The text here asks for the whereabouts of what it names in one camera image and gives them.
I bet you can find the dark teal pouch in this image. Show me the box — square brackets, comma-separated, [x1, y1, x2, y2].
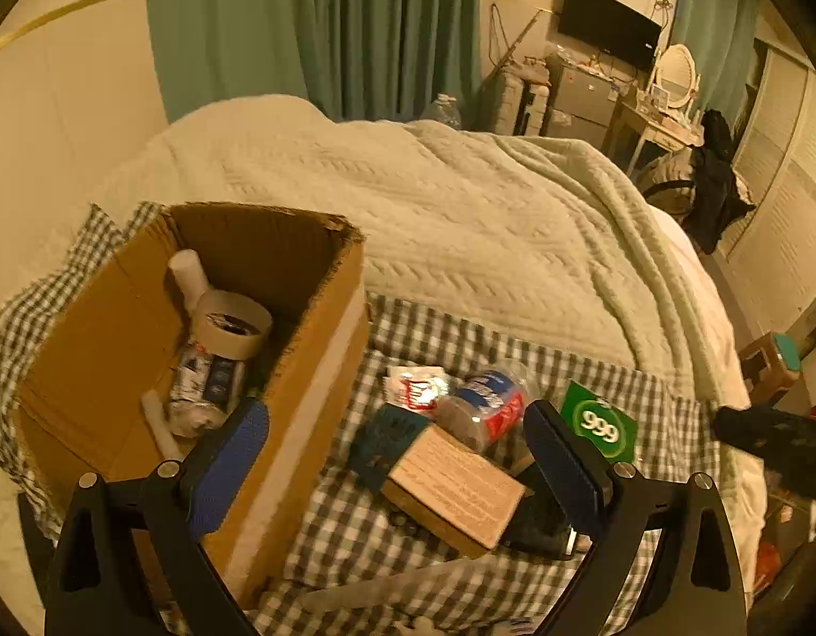
[348, 403, 431, 492]

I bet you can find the wooden stool teal seat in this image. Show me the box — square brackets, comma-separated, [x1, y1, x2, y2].
[739, 332, 802, 407]

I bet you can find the black television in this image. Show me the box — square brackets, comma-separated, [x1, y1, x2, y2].
[557, 0, 661, 70]

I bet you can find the black clothes pile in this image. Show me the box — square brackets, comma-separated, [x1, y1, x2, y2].
[635, 108, 757, 257]

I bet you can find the oval vanity mirror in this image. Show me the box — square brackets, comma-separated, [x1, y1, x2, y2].
[652, 43, 700, 109]

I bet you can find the tan printed paper box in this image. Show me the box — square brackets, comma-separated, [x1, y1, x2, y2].
[380, 425, 526, 559]

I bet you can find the green curtain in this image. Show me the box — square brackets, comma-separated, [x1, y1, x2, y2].
[146, 0, 481, 122]

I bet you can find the white tape roll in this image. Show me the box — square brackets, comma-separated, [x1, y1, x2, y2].
[191, 290, 273, 362]

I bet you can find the green 999 medicine box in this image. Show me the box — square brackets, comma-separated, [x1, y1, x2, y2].
[560, 381, 638, 464]

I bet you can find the clear water bottle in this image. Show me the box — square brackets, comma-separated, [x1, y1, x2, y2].
[421, 93, 461, 131]

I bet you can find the white red sachet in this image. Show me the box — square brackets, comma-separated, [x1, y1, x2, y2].
[382, 366, 453, 418]

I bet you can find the brown cardboard box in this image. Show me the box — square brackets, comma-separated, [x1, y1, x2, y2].
[14, 202, 368, 607]

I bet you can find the clear jar red blue label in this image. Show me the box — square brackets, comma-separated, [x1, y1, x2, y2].
[436, 359, 537, 452]

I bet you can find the white dressing table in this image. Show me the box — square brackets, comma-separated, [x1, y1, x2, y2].
[600, 96, 704, 180]

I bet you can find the white tube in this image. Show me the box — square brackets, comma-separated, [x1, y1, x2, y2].
[168, 249, 212, 317]

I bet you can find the cream knitted blanket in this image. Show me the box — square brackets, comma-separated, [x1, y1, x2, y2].
[88, 93, 770, 597]

